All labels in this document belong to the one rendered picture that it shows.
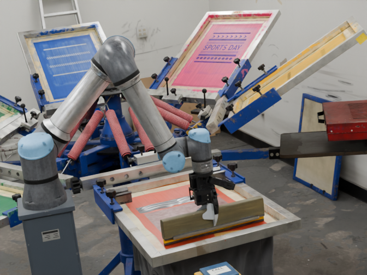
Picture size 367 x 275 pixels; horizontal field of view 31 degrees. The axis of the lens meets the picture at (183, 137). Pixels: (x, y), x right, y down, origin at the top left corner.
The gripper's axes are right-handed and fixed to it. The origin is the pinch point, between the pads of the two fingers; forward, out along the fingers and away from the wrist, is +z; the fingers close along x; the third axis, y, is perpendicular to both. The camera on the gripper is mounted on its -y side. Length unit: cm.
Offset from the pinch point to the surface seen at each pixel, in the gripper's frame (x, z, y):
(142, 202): -47.5, 4.6, 13.7
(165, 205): -36.3, 4.1, 7.0
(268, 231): 14.0, 3.2, -15.3
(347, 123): -50, -9, -93
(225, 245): 14.1, 4.1, 2.0
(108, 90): -126, -31, 3
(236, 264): 4.1, 17.9, -5.7
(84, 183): -68, -3, 33
